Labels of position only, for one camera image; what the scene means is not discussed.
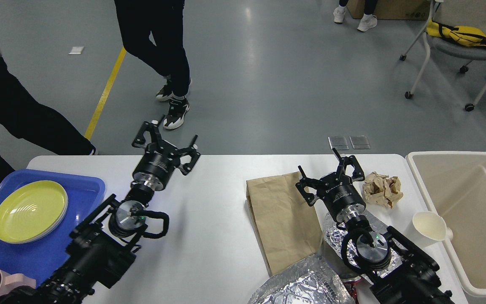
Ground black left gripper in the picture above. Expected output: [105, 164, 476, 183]
[132, 120, 201, 192]

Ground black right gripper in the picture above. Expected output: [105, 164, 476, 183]
[295, 148, 367, 223]

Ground brown paper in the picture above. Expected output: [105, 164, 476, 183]
[362, 172, 404, 209]

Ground yellow plate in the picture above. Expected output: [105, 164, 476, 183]
[0, 180, 68, 244]

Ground blue plastic tray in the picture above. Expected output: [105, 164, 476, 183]
[0, 169, 105, 284]

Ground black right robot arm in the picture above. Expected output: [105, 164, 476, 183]
[295, 150, 453, 304]

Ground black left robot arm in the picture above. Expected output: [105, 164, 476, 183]
[0, 121, 200, 304]

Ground left floor outlet plate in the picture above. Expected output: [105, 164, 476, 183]
[328, 136, 349, 150]

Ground floor outlet plate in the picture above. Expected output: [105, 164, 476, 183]
[349, 136, 371, 149]
[328, 136, 349, 150]

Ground small aluminium foil piece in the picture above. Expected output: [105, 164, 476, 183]
[323, 210, 402, 278]

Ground right floor outlet plate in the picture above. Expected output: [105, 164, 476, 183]
[349, 136, 371, 149]

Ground brown paper bag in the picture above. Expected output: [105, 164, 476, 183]
[246, 172, 323, 276]

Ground large crumpled aluminium foil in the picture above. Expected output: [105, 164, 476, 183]
[249, 254, 355, 304]

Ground white paper cup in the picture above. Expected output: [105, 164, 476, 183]
[411, 211, 454, 246]

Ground person in dark jeans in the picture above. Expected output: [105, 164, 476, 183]
[114, 0, 191, 130]

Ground pink plate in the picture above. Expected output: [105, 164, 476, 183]
[13, 198, 69, 244]

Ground beige plastic bin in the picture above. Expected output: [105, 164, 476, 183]
[406, 151, 486, 298]

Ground person in black shorts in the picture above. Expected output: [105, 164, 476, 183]
[332, 0, 378, 33]

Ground yellow bag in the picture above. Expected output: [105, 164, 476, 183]
[426, 20, 486, 50]

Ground grey office chair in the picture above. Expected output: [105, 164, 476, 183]
[405, 0, 486, 112]

